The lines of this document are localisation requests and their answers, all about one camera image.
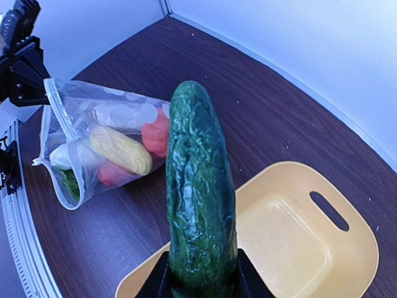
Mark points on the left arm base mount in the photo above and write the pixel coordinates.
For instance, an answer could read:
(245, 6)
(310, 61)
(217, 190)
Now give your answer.
(11, 178)

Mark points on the front aluminium rail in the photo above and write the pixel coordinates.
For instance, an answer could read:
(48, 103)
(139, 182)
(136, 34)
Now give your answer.
(31, 265)

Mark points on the yellow plastic basket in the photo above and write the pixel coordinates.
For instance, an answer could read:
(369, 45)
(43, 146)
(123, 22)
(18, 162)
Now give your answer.
(304, 238)

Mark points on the white toy garlic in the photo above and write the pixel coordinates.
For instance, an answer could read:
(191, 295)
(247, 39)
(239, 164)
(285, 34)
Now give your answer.
(61, 157)

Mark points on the dark green toy cucumber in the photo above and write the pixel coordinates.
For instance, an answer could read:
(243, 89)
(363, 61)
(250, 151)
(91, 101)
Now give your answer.
(201, 202)

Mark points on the dotted clear zip bag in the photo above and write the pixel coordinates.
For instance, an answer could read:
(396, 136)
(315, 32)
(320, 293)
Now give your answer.
(76, 107)

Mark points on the left aluminium frame post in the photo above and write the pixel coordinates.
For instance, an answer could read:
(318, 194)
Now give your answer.
(166, 7)

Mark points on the orange toy pumpkin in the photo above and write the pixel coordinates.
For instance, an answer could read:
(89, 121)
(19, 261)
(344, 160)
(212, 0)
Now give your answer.
(155, 135)

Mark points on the yellow toy corn cob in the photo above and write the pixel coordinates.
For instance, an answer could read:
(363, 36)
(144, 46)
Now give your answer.
(121, 150)

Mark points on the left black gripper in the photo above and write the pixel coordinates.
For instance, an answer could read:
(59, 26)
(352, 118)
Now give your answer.
(21, 70)

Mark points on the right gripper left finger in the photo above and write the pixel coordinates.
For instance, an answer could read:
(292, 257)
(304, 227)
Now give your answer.
(159, 282)

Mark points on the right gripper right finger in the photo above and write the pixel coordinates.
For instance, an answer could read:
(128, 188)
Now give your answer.
(249, 284)

